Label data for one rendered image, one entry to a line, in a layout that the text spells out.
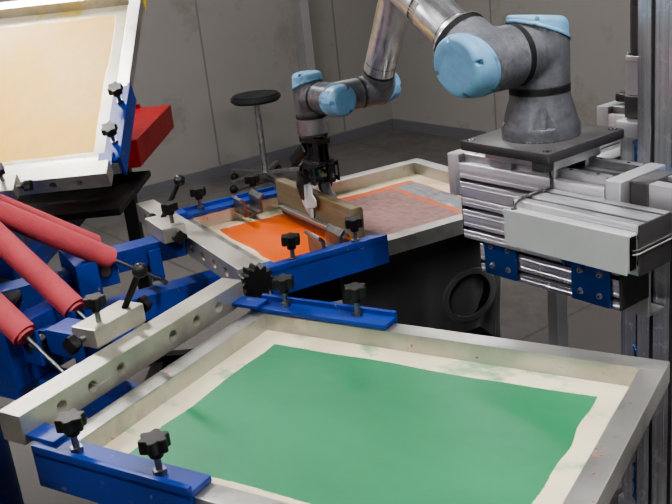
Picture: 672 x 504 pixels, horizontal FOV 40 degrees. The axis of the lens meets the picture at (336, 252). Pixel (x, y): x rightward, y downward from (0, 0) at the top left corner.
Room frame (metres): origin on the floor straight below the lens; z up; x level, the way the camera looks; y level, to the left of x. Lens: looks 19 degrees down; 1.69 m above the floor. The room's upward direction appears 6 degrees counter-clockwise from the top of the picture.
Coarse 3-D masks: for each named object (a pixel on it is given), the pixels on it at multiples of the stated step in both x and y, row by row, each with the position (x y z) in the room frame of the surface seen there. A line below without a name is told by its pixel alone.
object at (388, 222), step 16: (400, 208) 2.37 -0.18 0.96; (416, 208) 2.35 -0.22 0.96; (432, 208) 2.34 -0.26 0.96; (448, 208) 2.32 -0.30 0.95; (368, 224) 2.26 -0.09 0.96; (384, 224) 2.25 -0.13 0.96; (400, 224) 2.23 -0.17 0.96; (416, 224) 2.22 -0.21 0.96; (304, 240) 2.19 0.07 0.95; (272, 256) 2.10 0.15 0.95; (288, 256) 2.09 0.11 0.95
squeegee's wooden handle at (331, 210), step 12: (276, 180) 2.44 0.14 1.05; (288, 180) 2.41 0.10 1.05; (288, 192) 2.38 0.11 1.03; (288, 204) 2.38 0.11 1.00; (300, 204) 2.32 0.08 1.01; (324, 204) 2.20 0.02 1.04; (336, 204) 2.15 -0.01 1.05; (348, 204) 2.13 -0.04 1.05; (324, 216) 2.21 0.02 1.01; (336, 216) 2.15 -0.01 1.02; (348, 216) 2.10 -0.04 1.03; (360, 228) 2.09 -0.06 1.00
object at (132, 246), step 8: (136, 240) 2.07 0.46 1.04; (144, 240) 2.07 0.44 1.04; (152, 240) 2.06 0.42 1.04; (120, 248) 2.03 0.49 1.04; (128, 248) 2.02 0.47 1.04; (136, 248) 2.02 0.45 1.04; (144, 248) 2.03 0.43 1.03; (152, 248) 2.04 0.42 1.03; (160, 248) 2.05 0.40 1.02; (168, 248) 2.05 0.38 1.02; (176, 248) 2.06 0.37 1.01; (184, 248) 2.07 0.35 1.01; (120, 256) 2.00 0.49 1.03; (128, 256) 2.01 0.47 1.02; (136, 256) 2.02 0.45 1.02; (144, 256) 2.03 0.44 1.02; (168, 256) 2.05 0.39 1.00; (176, 256) 2.06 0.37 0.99; (120, 272) 2.00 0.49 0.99
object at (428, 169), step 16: (416, 160) 2.73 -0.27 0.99; (352, 176) 2.62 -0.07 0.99; (368, 176) 2.63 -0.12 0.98; (384, 176) 2.66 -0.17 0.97; (400, 176) 2.68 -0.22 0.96; (432, 176) 2.62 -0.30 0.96; (448, 176) 2.55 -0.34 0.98; (336, 192) 2.58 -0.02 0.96; (272, 208) 2.49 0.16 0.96; (208, 224) 2.40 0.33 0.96; (432, 224) 2.10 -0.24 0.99; (448, 224) 2.10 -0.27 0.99; (224, 240) 2.16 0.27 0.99; (400, 240) 2.03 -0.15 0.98; (416, 240) 2.05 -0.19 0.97; (432, 240) 2.08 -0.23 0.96
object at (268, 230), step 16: (368, 192) 2.56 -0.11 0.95; (384, 192) 2.54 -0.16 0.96; (400, 192) 2.52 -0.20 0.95; (448, 192) 2.47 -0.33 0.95; (368, 208) 2.40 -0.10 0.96; (384, 208) 2.39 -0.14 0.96; (240, 224) 2.39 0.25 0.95; (256, 224) 2.37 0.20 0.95; (272, 224) 2.36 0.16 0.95; (288, 224) 2.34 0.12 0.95; (304, 224) 2.33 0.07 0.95; (240, 240) 2.25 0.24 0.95; (256, 240) 2.24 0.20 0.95; (272, 240) 2.22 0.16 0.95
